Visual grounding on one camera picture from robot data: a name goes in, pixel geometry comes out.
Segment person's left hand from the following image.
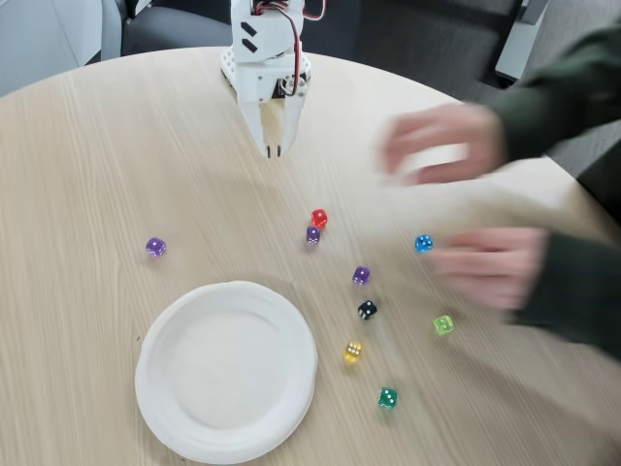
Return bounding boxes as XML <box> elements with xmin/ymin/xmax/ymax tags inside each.
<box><xmin>430</xmin><ymin>226</ymin><xmax>551</xmax><ymax>313</ymax></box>

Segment grey desk leg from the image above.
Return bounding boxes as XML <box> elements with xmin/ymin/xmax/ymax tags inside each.
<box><xmin>494</xmin><ymin>0</ymin><xmax>552</xmax><ymax>88</ymax></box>

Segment white paper plate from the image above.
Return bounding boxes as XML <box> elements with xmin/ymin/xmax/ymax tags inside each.
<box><xmin>134</xmin><ymin>280</ymin><xmax>319</xmax><ymax>464</ymax></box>

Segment person's right hand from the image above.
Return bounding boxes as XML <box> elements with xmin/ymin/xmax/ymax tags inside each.
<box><xmin>380</xmin><ymin>100</ymin><xmax>509</xmax><ymax>188</ymax></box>

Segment dark green translucent dice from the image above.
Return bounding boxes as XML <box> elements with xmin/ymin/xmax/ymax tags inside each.
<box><xmin>376</xmin><ymin>386</ymin><xmax>399</xmax><ymax>412</ymax></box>

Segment white cabinet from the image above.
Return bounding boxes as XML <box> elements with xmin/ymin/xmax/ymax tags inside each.
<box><xmin>0</xmin><ymin>0</ymin><xmax>122</xmax><ymax>96</ymax></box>

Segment dark grey chair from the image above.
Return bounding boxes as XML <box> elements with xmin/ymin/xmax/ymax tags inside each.
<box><xmin>119</xmin><ymin>0</ymin><xmax>237</xmax><ymax>57</ymax></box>

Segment red black servo cable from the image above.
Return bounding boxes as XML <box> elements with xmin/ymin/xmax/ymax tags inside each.
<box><xmin>251</xmin><ymin>0</ymin><xmax>326</xmax><ymax>96</ymax></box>

